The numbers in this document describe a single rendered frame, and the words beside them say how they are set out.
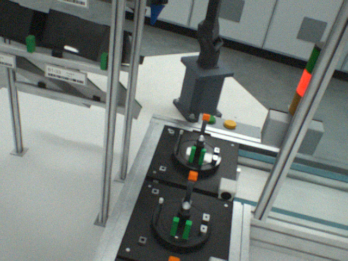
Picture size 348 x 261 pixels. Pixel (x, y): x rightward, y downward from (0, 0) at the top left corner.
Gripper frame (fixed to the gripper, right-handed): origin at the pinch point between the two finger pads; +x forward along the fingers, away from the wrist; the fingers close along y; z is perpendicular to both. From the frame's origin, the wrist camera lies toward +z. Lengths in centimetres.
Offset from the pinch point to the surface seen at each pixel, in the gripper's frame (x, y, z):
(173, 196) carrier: 32, 46, -42
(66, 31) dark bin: -7, 59, -19
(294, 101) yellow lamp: 1, 39, -64
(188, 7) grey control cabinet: 40, -249, 111
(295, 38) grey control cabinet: 52, -276, 4
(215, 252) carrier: 35, 54, -58
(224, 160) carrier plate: 29, 24, -46
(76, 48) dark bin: -4, 60, -22
